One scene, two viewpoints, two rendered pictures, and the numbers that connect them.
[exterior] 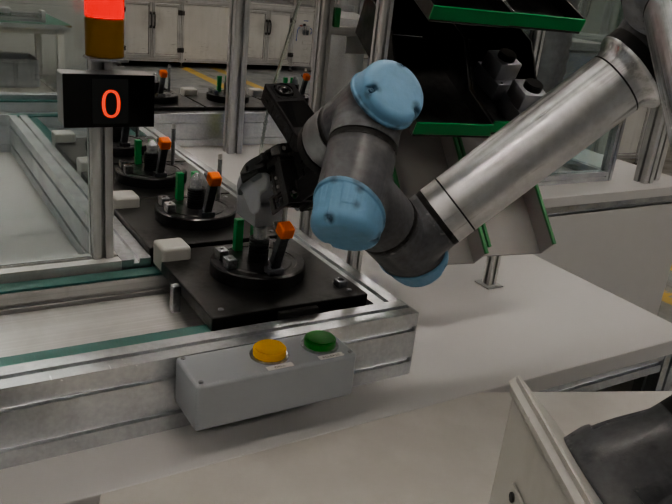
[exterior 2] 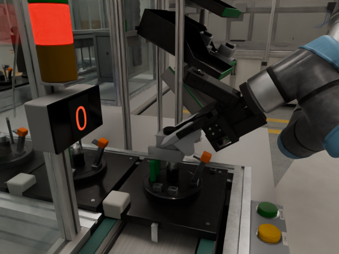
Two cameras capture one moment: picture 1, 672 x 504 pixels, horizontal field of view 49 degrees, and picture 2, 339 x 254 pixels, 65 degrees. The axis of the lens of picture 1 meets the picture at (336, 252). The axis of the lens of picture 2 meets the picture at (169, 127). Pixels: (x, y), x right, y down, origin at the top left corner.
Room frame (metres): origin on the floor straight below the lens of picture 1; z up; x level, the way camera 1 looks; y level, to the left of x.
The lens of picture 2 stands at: (0.60, 0.46, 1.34)
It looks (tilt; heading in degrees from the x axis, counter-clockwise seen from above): 22 degrees down; 320
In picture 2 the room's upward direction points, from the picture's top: straight up
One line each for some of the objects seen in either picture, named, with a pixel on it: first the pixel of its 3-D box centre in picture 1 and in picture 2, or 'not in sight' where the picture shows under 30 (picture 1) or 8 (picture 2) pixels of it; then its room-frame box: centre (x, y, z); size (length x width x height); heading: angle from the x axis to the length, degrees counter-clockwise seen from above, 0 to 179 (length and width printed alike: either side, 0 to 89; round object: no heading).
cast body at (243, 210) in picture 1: (257, 194); (165, 142); (1.01, 0.12, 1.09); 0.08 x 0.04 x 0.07; 33
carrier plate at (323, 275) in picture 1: (256, 277); (172, 190); (1.00, 0.11, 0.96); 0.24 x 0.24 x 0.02; 33
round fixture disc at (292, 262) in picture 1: (257, 265); (172, 183); (1.00, 0.11, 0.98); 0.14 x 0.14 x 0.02
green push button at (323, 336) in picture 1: (319, 344); (267, 210); (0.81, 0.01, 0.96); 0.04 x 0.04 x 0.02
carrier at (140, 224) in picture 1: (195, 194); (77, 156); (1.21, 0.25, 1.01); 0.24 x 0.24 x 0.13; 33
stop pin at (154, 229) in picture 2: (175, 297); (155, 232); (0.93, 0.22, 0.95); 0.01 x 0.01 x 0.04; 33
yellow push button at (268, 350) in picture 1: (269, 353); (269, 234); (0.77, 0.07, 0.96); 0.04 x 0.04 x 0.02
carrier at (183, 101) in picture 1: (154, 85); not in sight; (2.27, 0.61, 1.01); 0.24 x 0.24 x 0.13; 33
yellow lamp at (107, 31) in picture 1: (104, 37); (57, 61); (1.00, 0.34, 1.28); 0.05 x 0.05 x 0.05
